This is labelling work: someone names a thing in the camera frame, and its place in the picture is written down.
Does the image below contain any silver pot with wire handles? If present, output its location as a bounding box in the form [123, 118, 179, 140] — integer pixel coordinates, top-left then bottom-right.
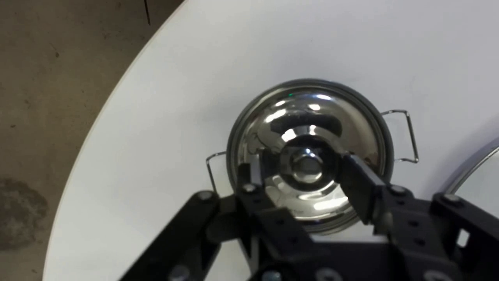
[204, 76, 421, 235]

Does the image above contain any silver pot lid with knob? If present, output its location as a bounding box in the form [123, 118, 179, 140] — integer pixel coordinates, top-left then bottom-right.
[228, 79, 394, 234]

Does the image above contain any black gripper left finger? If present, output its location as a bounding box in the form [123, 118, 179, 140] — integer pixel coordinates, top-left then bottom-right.
[239, 153, 315, 246]

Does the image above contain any glass lid with black knob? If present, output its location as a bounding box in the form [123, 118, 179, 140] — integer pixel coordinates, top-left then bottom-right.
[441, 135, 499, 207]

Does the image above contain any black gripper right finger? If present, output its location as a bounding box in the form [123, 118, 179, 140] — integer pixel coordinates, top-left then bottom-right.
[334, 149, 418, 228]

